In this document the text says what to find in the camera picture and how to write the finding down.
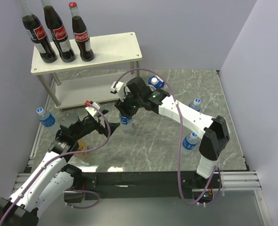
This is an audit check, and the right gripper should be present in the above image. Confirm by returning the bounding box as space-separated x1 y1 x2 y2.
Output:
114 89 143 120

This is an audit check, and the water bottle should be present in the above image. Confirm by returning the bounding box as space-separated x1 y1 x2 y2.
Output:
181 132 199 155
189 98 201 112
119 114 133 132
36 107 58 129

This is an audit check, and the cola bottle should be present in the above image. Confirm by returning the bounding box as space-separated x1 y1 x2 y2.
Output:
69 2 94 62
15 0 57 63
41 0 75 63

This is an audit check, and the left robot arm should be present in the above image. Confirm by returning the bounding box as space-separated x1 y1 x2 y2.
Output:
0 107 120 226

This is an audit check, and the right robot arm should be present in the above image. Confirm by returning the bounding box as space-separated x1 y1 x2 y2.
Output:
111 77 229 188

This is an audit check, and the white two-tier shelf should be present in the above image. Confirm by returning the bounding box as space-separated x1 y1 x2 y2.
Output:
31 32 142 109

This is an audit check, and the grape juice carton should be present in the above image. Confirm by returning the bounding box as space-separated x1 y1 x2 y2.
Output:
148 75 165 91

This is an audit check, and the orange juice carton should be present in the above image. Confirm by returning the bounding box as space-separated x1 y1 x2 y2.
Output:
74 139 88 157

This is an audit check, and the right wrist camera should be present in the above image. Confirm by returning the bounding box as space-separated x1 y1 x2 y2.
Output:
110 81 125 101

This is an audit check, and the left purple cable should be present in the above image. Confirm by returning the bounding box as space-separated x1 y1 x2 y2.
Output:
0 101 111 226

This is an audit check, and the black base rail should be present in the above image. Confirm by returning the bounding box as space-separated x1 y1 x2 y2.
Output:
64 171 207 204

